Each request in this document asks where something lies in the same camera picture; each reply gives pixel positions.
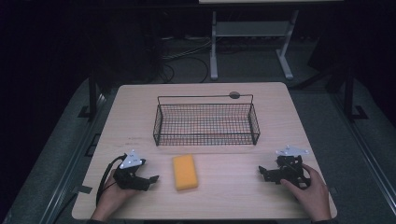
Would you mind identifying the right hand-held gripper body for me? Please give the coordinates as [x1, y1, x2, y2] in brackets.
[266, 145, 312, 189]

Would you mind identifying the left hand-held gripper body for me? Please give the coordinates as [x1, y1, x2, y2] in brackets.
[112, 148, 150, 191]

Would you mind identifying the person's left hand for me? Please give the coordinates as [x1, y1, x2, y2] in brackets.
[91, 169, 141, 222]

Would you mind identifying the person's right hand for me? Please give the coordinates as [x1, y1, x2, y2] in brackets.
[279, 163, 332, 222]

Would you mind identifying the yellow sponge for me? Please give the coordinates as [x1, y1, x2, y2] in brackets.
[172, 154, 200, 191]

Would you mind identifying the white metal stand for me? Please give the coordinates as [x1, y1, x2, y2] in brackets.
[209, 9, 301, 81]

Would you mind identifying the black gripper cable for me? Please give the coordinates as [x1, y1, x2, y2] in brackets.
[94, 154, 128, 207]

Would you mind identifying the black wire basket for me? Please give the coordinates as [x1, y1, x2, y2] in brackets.
[152, 93, 262, 147]

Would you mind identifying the black metal post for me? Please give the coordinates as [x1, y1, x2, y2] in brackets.
[88, 69, 98, 120]

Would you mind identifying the bundle of floor cables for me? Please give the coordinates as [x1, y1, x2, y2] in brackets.
[154, 36, 213, 84]

